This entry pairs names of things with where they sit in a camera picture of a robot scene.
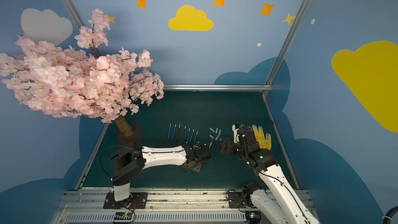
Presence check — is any green carving knife capped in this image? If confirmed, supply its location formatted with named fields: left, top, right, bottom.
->
left=183, top=125, right=187, bottom=142
left=192, top=130, right=199, bottom=147

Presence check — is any short blue carving knife capped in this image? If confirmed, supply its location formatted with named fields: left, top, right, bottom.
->
left=188, top=129, right=195, bottom=144

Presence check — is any red carving knife capped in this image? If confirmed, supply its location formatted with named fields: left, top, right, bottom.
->
left=176, top=123, right=181, bottom=142

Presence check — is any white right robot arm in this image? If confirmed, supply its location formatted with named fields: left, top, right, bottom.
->
left=221, top=123, right=319, bottom=224

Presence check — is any yellow work glove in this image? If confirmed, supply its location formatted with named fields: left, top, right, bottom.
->
left=252, top=124, right=272, bottom=150

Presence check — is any right round green circuit board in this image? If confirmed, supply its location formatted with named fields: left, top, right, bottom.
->
left=245, top=212, right=261, bottom=224

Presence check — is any left green circuit board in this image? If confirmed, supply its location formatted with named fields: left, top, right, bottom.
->
left=113, top=212, right=134, bottom=224

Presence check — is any pink artificial blossom tree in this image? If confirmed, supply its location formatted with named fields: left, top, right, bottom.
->
left=1, top=9, right=164, bottom=136

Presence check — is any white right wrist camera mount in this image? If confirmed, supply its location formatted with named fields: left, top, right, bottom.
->
left=232, top=123, right=240, bottom=144

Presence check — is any dark square tree base plate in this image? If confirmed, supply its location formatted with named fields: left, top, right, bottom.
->
left=116, top=122, right=144, bottom=147

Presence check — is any horizontal aluminium frame rail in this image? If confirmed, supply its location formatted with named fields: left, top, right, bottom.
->
left=164, top=85, right=273, bottom=91

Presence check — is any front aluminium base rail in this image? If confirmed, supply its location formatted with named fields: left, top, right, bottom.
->
left=51, top=188, right=318, bottom=224

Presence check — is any right slanted aluminium frame post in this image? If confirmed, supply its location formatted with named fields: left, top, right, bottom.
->
left=262, top=0, right=313, bottom=100

